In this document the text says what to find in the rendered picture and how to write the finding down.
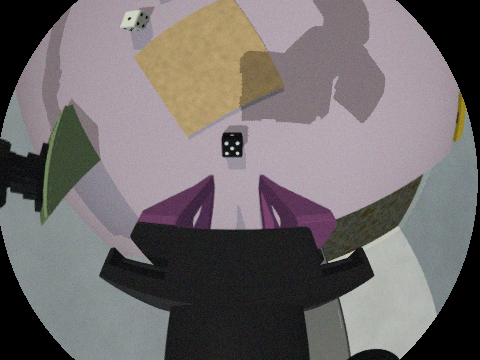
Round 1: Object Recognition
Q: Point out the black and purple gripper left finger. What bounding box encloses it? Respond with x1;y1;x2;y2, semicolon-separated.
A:
137;175;215;229

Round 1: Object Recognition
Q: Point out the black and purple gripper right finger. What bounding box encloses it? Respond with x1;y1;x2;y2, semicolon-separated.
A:
258;175;337;249

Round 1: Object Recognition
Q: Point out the white die with black pips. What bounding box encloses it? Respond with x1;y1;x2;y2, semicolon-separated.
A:
120;10;149;31

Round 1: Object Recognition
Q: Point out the tan square mat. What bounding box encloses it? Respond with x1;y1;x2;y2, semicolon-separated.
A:
134;0;285;137

